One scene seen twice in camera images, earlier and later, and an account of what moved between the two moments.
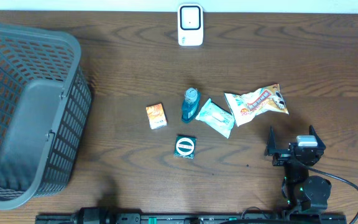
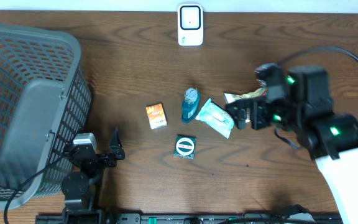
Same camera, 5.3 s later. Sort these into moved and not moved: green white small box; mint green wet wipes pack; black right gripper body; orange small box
Moved: black right gripper body
Not moved: green white small box; orange small box; mint green wet wipes pack
